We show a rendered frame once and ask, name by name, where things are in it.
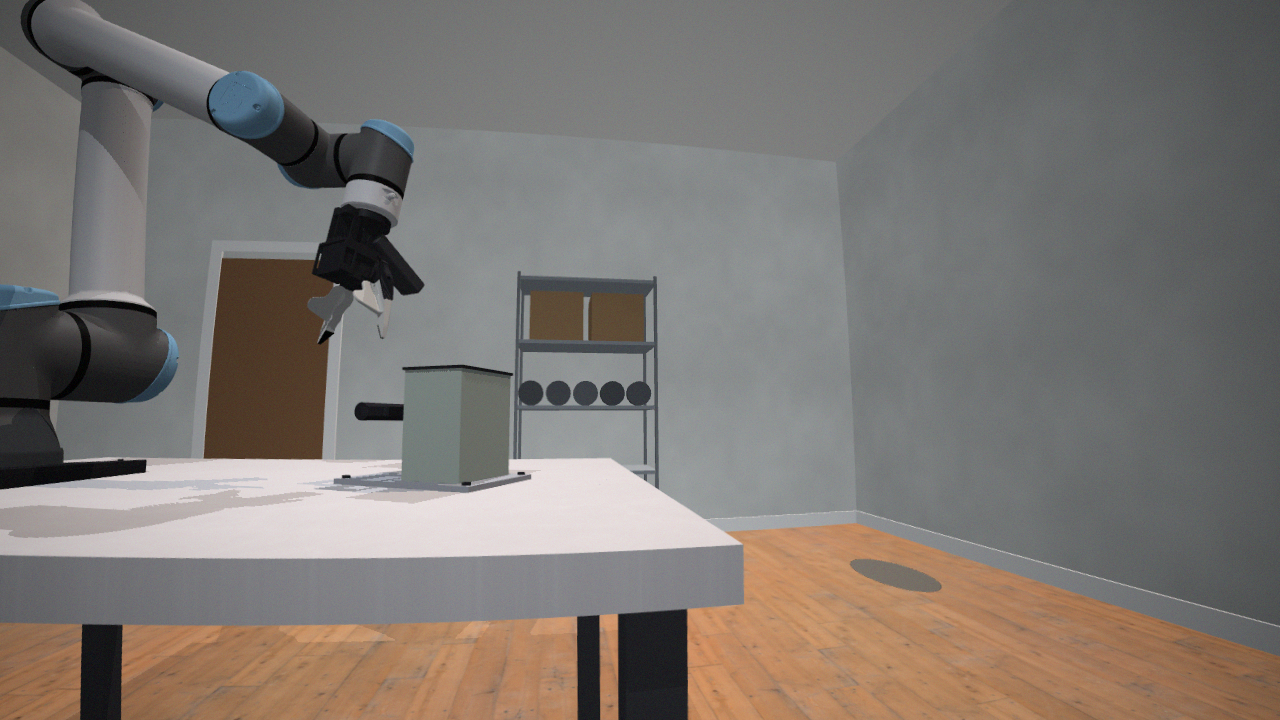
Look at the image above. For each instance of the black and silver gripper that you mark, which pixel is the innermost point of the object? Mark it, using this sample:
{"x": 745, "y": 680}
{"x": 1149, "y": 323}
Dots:
{"x": 344, "y": 260}

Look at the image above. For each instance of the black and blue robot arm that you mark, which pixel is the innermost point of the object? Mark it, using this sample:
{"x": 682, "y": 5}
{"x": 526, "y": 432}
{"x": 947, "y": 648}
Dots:
{"x": 103, "y": 344}

